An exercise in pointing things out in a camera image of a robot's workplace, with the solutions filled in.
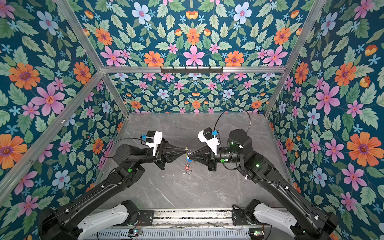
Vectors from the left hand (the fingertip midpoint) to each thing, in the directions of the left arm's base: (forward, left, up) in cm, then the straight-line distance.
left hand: (183, 152), depth 49 cm
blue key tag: (0, -1, -6) cm, 6 cm away
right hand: (+2, -2, -6) cm, 6 cm away
